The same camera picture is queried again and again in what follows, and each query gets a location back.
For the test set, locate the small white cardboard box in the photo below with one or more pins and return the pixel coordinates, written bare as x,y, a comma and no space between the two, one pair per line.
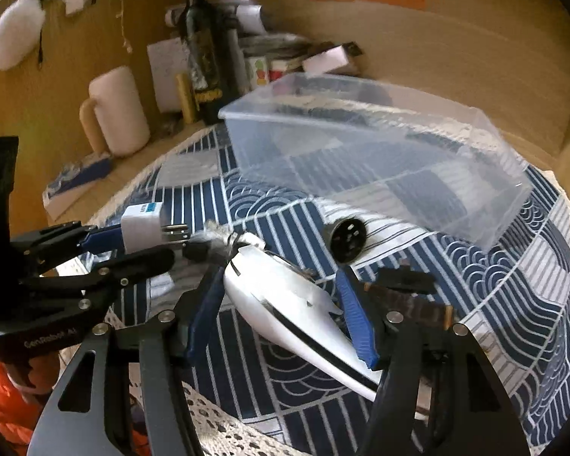
337,60

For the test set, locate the yellow tube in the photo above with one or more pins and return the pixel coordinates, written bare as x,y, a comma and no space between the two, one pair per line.
185,94

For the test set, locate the white travel adapter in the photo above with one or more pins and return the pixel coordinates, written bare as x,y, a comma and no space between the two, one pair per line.
147,225

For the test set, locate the stack of papers and books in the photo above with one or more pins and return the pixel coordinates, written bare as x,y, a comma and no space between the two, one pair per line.
251,42

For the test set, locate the round black cap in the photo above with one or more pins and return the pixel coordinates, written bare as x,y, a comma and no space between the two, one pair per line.
345,239

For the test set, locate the silver keys with black fob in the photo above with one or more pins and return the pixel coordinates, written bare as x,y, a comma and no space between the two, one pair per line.
216,244

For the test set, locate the left hand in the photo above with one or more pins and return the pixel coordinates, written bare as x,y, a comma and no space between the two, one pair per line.
34,378

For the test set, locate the white note paper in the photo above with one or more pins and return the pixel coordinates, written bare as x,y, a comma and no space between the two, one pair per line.
167,59

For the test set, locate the white handheld device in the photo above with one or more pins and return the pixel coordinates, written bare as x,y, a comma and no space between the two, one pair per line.
286,307

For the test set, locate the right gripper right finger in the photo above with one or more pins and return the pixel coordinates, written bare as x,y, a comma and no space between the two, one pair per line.
438,393

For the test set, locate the white fluffy pompom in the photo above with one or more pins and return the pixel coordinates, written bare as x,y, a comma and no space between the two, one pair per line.
20,29

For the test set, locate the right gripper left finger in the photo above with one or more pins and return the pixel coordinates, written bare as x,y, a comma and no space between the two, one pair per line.
88,412

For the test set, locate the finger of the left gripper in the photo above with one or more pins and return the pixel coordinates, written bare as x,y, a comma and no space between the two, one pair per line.
59,243
105,279

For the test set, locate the clear plastic box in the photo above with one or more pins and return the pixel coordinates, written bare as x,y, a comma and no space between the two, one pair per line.
392,150

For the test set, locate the blue patterned lace cloth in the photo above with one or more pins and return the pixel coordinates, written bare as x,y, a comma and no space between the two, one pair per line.
515,298

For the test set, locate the dark wine bottle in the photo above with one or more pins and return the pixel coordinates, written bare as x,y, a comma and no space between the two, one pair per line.
213,82

